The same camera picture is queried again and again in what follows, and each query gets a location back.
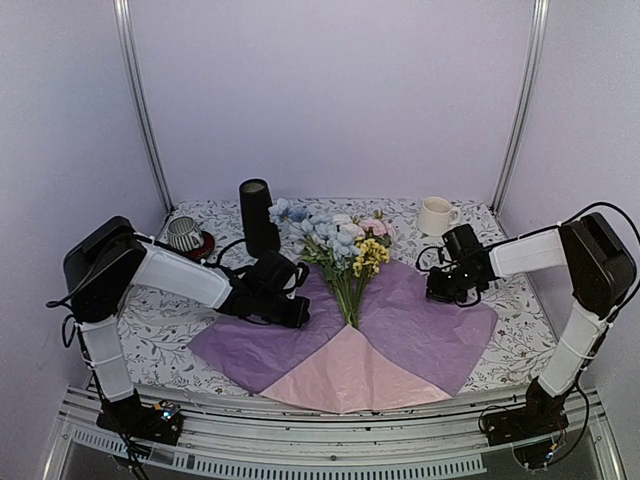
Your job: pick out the white rose flower stem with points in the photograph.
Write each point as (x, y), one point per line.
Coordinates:
(347, 230)

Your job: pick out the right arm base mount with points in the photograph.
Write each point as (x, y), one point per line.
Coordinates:
(542, 414)

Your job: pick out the aluminium front rail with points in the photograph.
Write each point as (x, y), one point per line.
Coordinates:
(243, 437)

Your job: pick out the cream ceramic mug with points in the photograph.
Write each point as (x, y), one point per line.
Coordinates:
(437, 216)

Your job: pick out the red lacquer saucer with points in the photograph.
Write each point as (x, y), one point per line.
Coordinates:
(205, 245)

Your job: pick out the right aluminium frame post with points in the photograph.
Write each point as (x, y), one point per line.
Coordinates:
(531, 68)

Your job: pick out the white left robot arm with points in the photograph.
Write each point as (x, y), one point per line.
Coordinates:
(102, 268)

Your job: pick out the aluminium frame post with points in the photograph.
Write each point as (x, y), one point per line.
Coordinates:
(125, 30)
(531, 68)

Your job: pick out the pink rose flower stem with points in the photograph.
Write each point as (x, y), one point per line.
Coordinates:
(375, 227)

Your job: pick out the light blue flower stem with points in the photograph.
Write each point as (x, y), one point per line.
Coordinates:
(346, 307)

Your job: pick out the blue poppy flower stem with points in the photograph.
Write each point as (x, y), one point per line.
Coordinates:
(313, 239)

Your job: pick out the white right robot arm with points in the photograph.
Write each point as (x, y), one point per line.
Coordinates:
(600, 274)

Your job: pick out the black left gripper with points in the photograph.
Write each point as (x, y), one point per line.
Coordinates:
(298, 316)

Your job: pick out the black tapered vase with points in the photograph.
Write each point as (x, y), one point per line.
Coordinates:
(259, 232)

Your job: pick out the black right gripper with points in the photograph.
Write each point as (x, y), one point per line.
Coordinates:
(436, 289)

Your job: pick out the left aluminium frame post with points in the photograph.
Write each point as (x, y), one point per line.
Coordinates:
(125, 30)

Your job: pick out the striped grey teacup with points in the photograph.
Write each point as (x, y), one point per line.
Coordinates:
(183, 225)

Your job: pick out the purple pink wrapping paper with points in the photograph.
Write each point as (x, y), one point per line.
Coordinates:
(407, 350)

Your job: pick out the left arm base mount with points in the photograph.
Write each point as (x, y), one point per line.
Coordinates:
(160, 423)

